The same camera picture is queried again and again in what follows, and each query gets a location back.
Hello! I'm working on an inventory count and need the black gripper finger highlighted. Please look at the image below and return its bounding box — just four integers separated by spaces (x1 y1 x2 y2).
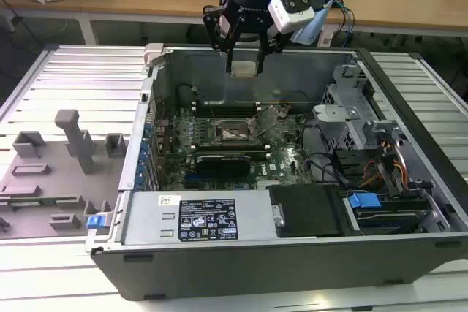
255 30 292 74
203 5 245 74

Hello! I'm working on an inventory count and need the silver CPU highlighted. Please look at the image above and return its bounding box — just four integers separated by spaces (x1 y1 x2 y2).
229 60 259 78

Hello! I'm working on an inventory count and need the CPU socket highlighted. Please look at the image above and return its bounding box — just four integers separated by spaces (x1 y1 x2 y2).
215 120 257 145

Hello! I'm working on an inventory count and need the black round fan housing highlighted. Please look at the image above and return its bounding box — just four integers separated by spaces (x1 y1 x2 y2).
177 85 198 108

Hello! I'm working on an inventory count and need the metal drive cage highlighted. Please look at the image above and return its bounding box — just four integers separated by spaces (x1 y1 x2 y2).
314 65 399 151

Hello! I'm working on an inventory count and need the green motherboard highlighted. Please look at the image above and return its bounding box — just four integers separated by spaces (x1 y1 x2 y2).
155 102 315 192

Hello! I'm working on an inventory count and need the black graphics card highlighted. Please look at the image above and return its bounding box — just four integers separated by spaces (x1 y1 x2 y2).
195 154 252 181

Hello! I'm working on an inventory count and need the black plastic drive shroud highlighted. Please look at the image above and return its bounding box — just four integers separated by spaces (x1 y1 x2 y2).
268 184 354 238

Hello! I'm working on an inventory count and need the blue disk carrier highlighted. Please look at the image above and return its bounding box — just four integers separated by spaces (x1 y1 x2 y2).
349 193 381 213

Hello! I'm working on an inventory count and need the grey power supply unit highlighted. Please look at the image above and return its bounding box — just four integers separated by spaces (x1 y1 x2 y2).
120 191 279 246

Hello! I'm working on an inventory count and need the black hard disk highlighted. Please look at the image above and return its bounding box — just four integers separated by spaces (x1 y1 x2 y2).
356 209 421 235

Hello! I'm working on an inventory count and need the grey parts rack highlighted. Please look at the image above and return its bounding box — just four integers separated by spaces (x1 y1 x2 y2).
0 109 129 242

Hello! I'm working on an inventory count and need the black open PC case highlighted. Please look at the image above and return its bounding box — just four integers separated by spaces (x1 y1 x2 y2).
84 43 468 300

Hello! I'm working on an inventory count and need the green RAM stick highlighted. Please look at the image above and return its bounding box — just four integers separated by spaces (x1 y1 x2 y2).
7 198 59 208

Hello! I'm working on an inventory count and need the blue cable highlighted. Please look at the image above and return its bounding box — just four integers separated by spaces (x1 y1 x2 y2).
331 0 355 48

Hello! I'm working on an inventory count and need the orange yellow wire bundle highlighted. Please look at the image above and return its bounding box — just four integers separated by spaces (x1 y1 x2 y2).
360 140 409 189

